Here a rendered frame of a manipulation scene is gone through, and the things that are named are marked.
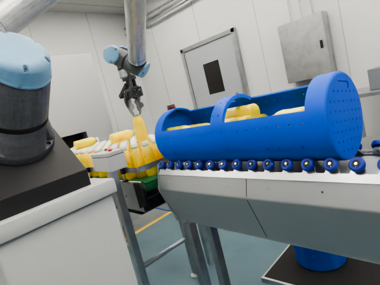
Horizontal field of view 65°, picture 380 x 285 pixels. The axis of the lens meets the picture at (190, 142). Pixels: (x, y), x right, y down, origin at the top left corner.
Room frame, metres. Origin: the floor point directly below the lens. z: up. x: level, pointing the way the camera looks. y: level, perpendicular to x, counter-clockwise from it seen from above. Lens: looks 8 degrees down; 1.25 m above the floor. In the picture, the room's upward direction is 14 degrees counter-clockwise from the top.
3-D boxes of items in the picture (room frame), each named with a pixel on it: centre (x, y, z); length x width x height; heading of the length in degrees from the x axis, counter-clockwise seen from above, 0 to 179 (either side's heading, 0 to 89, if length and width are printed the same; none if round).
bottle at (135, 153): (1.69, 0.31, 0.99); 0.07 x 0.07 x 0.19
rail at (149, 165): (1.70, 0.15, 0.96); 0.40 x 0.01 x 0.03; 130
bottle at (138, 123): (1.73, 0.26, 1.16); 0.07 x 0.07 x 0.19
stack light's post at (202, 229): (2.16, 0.07, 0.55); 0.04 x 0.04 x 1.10; 40
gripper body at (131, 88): (1.71, 0.24, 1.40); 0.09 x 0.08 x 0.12; 40
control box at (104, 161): (1.60, 0.45, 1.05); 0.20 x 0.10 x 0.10; 40
